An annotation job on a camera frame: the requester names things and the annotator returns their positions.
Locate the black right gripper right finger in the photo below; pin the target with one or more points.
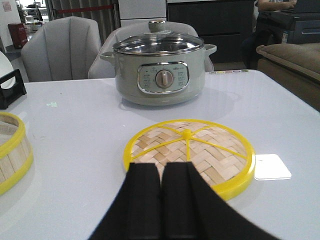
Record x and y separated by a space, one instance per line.
193 211

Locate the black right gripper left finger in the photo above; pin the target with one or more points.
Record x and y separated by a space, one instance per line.
135 213

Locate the woven bamboo steamer lid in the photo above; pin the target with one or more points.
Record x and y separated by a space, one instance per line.
223 157

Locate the bamboo steamer basket yellow rims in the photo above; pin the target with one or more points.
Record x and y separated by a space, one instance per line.
16 152

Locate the grey-green electric cooking pot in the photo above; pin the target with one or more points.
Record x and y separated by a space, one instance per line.
159 80

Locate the glass pot lid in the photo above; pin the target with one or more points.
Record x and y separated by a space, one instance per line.
162 38

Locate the black dish rack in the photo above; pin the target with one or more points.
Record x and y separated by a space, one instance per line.
9 95

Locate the grey upholstered chair left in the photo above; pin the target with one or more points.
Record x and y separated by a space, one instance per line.
62 49

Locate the brown sofa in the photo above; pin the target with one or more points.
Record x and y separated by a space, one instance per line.
296 67

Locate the dark counter cabinet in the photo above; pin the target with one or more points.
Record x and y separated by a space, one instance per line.
224 23

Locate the white ceramic bowl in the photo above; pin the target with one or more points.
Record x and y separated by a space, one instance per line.
6 68

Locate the white cabinet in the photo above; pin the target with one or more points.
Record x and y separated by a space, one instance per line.
139 11

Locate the seated person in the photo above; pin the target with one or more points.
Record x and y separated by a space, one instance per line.
257 38

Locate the red box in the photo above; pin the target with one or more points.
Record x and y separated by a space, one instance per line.
18 34

